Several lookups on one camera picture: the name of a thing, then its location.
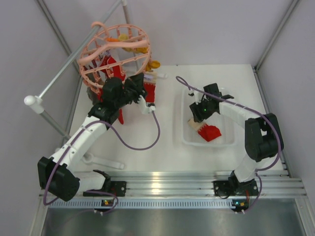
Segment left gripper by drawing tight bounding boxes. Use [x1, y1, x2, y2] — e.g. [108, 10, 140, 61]
[115, 73, 147, 109]

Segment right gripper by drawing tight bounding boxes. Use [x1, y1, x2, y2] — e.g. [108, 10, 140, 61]
[190, 97, 215, 123]

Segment red beige patterned sock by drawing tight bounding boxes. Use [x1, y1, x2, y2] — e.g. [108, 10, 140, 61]
[144, 72, 157, 103]

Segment pink round clip hanger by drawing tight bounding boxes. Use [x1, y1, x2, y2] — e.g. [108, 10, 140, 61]
[77, 21, 152, 95]

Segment mustard yellow sock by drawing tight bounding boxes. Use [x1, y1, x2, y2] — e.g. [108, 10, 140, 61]
[145, 60, 160, 72]
[135, 47, 149, 54]

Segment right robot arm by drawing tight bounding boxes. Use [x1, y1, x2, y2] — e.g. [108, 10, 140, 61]
[189, 83, 284, 199]

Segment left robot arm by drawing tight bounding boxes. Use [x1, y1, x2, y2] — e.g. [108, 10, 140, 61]
[37, 73, 147, 202]

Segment orange clip on hanger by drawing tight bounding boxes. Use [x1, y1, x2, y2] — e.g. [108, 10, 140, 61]
[106, 37, 119, 42]

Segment red hanging clothes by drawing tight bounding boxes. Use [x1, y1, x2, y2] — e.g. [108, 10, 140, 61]
[89, 65, 126, 124]

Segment white plastic tray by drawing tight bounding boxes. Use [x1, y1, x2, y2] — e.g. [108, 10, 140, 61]
[181, 88, 236, 148]

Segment pale yellow hanging sock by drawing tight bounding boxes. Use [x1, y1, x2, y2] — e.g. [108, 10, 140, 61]
[118, 33, 135, 53]

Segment metal clothes rack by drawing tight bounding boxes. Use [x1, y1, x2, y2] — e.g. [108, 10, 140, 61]
[24, 0, 169, 170]

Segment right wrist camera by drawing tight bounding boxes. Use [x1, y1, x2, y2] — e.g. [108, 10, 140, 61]
[188, 88, 203, 104]

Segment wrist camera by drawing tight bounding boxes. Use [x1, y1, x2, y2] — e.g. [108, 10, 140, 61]
[188, 88, 203, 104]
[138, 95, 156, 115]

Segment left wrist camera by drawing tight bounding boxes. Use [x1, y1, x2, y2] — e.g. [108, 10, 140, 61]
[138, 95, 156, 115]

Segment aluminium mounting rail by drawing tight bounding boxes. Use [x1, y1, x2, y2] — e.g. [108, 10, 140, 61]
[39, 171, 308, 209]

